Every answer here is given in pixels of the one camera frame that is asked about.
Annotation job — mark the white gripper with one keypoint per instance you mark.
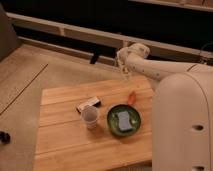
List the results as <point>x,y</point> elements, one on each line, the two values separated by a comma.
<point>121,57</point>

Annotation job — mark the white shelf rail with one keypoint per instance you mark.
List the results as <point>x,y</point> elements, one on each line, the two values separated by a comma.
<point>113,40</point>

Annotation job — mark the black bracket on wall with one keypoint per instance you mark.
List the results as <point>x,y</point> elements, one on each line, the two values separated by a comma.
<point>94,58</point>

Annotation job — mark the wooden board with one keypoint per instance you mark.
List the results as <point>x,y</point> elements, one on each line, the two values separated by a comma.
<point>65,144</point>

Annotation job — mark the green round plate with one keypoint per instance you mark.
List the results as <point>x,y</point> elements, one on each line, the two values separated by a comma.
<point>112,120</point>

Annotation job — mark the black object on floor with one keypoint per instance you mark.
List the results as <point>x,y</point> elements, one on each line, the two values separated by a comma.
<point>5,137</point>

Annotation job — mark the orange carrot toy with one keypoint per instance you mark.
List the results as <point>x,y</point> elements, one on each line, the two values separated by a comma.
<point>132,98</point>

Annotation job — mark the blue sponge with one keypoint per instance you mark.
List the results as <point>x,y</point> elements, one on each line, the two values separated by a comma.
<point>124,121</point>

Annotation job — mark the small white and black box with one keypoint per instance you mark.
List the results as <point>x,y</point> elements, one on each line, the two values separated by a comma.
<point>94,101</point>

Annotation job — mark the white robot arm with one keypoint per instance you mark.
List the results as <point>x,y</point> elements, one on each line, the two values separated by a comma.
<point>182,109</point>

